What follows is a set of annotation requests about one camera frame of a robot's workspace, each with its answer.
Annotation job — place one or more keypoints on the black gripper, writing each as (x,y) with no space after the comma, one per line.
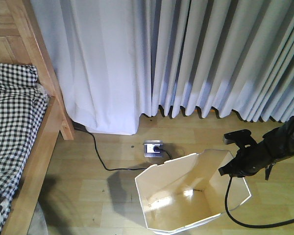
(240,166)

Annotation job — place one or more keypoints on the white plastic trash bin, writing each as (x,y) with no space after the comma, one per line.
(188,192)

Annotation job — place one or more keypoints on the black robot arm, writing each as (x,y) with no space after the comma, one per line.
(277,145)

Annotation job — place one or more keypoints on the floor power socket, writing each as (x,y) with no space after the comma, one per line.
(152,148)

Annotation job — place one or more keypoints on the grey curtain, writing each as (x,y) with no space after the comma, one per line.
(118,59)

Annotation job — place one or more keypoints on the grey round rug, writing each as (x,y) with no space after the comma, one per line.
(38,224)

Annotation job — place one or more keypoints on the black white checkered bedding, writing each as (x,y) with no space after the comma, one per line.
(22,108)

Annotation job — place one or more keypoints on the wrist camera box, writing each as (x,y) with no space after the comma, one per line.
(242,138)

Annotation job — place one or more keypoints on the wooden bed frame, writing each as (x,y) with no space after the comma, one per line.
(21,43)

